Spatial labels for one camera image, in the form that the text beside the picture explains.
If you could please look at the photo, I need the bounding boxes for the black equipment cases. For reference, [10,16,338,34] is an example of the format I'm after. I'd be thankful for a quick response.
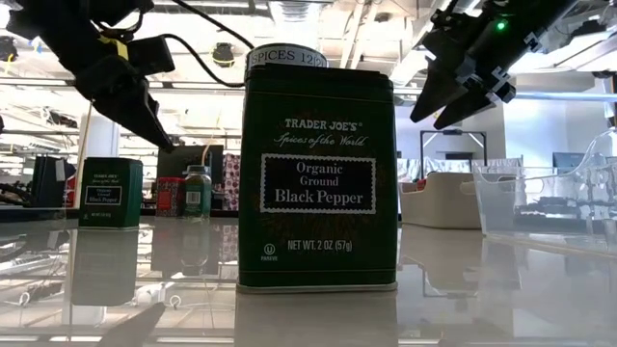
[31,153,77,209]

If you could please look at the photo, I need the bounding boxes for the white round pillar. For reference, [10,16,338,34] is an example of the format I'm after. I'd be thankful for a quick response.
[76,114,121,159]

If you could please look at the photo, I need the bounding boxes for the red white patterned cloth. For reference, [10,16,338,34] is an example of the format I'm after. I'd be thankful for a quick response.
[222,152,241,212]

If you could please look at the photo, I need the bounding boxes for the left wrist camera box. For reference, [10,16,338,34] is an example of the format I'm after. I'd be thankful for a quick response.
[127,36,175,76]

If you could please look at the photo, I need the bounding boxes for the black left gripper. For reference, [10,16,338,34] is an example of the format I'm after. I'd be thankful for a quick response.
[71,53,175,151]

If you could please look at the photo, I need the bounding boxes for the dark green pepper tin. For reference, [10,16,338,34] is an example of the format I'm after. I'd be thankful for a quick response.
[78,156,145,230]
[235,62,400,295]

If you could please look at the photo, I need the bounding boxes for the white plastic bin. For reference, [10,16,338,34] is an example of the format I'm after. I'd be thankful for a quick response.
[399,172,483,230]

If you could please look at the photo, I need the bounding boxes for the yellow tape tag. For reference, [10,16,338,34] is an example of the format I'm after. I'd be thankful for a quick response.
[97,34,130,63]

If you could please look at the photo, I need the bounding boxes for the black ceiling device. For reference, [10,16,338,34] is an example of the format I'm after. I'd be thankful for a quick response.
[0,36,18,64]

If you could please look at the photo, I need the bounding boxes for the black ceiling dome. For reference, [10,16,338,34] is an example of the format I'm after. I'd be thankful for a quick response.
[211,41,236,68]

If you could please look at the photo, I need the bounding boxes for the clear plastic bin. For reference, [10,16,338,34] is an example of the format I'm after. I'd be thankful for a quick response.
[465,125,617,256]

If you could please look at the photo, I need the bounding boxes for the distant dark monitor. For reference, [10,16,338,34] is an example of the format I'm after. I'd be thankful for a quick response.
[552,151,587,169]

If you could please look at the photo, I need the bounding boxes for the white ceiling duct pipe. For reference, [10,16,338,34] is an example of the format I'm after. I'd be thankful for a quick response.
[412,0,464,49]

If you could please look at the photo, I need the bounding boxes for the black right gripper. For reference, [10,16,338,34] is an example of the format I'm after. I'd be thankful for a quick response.
[409,0,546,130]

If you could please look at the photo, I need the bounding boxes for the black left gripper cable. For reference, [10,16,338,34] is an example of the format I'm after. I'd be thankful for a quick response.
[161,0,255,90]

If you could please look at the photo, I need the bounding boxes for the silver foil curtain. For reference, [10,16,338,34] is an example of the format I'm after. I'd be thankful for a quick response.
[395,157,524,184]

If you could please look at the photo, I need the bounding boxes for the black aluminium table frame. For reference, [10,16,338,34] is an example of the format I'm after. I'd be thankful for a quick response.
[0,205,241,224]

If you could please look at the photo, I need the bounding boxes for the black computer monitor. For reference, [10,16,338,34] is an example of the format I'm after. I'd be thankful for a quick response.
[156,144,226,180]

